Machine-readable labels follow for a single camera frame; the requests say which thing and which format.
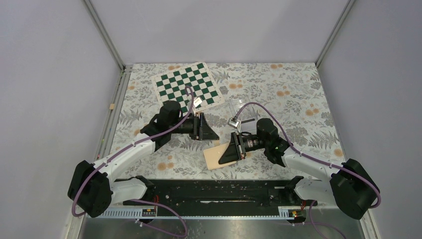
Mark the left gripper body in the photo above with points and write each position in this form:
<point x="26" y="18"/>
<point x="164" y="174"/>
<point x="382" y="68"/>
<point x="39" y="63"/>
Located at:
<point x="195" y="134"/>

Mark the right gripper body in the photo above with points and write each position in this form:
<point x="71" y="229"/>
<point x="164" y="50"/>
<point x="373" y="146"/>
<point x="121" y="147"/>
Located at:
<point x="242" y="146"/>

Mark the beige card holder wallet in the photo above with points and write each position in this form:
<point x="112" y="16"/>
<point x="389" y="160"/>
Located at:
<point x="213" y="155"/>

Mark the clear plastic card box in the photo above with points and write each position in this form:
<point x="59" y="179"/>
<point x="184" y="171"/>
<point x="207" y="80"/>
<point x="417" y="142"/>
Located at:
<point x="247" y="114"/>

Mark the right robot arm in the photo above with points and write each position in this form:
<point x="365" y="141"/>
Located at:
<point x="348" y="185"/>

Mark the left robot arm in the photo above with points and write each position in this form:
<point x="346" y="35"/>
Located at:
<point x="95" y="186"/>

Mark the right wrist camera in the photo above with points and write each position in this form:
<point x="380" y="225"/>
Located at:
<point x="234" y="122"/>

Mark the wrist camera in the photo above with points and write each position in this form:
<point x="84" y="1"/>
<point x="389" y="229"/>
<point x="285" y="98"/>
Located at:
<point x="234" y="122"/>
<point x="197" y="101"/>

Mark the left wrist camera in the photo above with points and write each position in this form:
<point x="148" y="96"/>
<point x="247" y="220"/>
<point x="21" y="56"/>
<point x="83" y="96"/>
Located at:
<point x="197" y="101"/>

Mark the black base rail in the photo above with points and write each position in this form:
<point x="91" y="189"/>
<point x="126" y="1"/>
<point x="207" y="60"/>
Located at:
<point x="221" y="194"/>

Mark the white slotted cable duct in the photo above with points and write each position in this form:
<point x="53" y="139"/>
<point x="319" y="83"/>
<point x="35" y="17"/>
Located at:
<point x="151" y="212"/>

